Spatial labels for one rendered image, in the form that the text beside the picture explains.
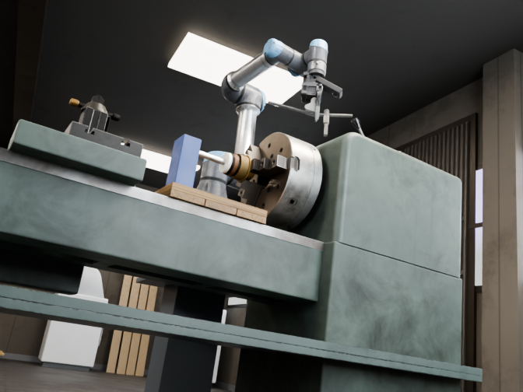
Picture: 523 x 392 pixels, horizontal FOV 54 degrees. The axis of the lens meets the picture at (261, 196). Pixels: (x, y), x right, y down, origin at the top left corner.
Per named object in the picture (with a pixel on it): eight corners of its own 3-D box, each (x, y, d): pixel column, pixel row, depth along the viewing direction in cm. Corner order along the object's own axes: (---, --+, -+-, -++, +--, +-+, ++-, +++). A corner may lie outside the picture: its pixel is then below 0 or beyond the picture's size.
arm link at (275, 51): (212, 76, 244) (275, 29, 206) (230, 85, 250) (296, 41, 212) (208, 97, 240) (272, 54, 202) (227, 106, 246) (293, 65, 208)
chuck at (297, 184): (253, 225, 188) (272, 145, 193) (301, 229, 161) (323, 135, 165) (232, 219, 184) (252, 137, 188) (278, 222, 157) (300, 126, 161)
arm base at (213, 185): (187, 201, 223) (191, 180, 226) (219, 210, 229) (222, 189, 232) (198, 194, 210) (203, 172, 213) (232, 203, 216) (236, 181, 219)
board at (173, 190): (209, 239, 177) (212, 227, 179) (265, 224, 148) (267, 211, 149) (127, 217, 163) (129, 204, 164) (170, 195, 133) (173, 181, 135)
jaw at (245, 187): (272, 188, 172) (259, 221, 173) (265, 185, 176) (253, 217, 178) (243, 179, 167) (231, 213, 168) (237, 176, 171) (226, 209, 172)
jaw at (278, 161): (277, 169, 172) (298, 158, 163) (276, 183, 171) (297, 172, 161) (250, 159, 167) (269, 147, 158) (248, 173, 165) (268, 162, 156)
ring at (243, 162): (246, 162, 175) (222, 153, 171) (260, 155, 168) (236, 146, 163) (242, 187, 173) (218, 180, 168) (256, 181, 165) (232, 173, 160)
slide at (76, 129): (95, 194, 164) (99, 180, 166) (140, 160, 129) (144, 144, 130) (36, 177, 156) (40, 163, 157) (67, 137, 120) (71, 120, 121)
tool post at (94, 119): (97, 152, 155) (104, 123, 158) (104, 145, 149) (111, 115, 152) (72, 144, 151) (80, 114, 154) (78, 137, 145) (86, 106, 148)
